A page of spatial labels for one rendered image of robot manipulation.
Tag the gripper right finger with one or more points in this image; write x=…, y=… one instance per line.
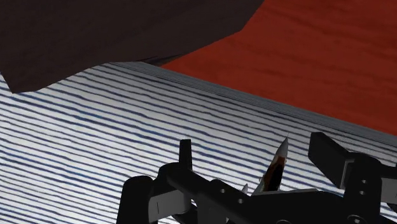
x=333, y=163

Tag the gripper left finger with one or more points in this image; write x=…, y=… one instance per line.
x=173, y=181

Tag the white brown pointed thing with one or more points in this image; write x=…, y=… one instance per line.
x=280, y=156

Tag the white blue striped furniture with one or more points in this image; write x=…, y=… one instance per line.
x=93, y=139

